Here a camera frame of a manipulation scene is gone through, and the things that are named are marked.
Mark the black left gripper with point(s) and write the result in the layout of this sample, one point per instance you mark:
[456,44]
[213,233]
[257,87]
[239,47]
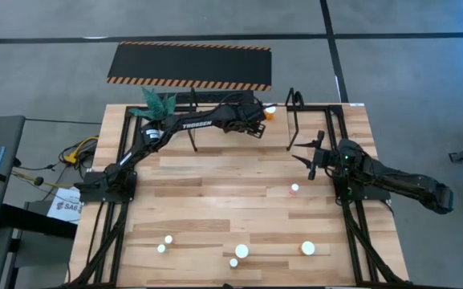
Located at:
[237,116]

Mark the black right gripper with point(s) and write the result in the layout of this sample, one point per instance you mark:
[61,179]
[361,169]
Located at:
[329,160]

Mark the large orange pill bottle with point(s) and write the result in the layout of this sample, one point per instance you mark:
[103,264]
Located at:
[270,110]
[307,248]

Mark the small pale green pill bottle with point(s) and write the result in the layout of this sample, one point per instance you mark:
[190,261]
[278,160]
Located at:
[168,239]

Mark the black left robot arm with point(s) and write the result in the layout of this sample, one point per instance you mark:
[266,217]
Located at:
[197,124]

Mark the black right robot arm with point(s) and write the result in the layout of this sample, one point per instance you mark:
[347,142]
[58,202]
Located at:
[407,184]

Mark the black hazard-striped floor mat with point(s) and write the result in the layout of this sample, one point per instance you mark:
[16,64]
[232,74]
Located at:
[191,64]

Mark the snake plant in white pot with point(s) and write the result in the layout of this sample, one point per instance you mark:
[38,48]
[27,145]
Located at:
[157,105]

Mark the white bottle bottom centre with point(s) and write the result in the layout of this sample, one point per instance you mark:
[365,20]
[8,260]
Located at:
[242,251]

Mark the white printed paper sheet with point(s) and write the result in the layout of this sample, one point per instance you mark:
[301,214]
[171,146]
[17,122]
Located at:
[64,208]

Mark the wooden shelf black metal frame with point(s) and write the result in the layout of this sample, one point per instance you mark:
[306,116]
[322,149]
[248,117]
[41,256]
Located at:
[235,142]

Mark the black curved bracket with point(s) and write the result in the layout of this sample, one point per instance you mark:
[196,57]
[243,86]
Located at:
[295,100]

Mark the black aluminium table frame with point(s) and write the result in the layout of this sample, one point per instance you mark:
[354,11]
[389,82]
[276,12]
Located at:
[319,108]

